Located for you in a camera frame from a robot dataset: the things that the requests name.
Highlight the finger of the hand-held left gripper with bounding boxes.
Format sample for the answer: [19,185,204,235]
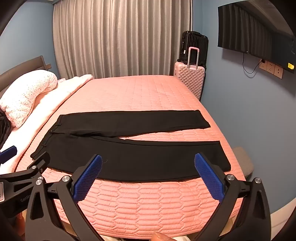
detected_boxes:
[0,146,18,164]
[0,152,50,181]

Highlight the floral white pillow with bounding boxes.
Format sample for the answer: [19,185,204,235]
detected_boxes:
[0,70,58,128]

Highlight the wall-mounted television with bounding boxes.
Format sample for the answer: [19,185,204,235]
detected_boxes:
[217,0,296,74]

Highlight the grey padded headboard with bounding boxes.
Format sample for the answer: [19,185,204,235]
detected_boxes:
[0,56,52,98]

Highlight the person's right hand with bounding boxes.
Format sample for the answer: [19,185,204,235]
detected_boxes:
[152,233,173,241]

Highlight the pink suitcase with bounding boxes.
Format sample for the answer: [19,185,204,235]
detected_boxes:
[173,47,206,100]

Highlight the beige pleated curtain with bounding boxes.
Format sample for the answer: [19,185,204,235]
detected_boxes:
[53,0,193,79]

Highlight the pink quilted bed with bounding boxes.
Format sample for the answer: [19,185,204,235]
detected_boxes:
[14,75,248,239]

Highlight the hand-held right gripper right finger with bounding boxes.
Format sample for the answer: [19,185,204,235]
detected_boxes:
[194,153,271,241]

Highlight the dark cloth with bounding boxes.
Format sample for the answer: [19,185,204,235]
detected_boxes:
[0,111,11,149]

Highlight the pale pink blanket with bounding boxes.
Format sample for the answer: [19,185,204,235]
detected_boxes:
[0,74,94,173]

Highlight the grey upholstered stool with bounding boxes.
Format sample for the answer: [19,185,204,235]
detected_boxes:
[232,147,254,175]

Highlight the black pants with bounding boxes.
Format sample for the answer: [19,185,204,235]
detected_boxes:
[31,110,232,182]

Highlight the black power cable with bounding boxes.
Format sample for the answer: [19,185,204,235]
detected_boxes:
[242,53,263,75]

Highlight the black suitcase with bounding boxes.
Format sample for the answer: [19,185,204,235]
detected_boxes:
[179,31,209,66]

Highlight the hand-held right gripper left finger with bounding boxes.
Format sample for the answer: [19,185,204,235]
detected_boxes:
[25,155,102,241]

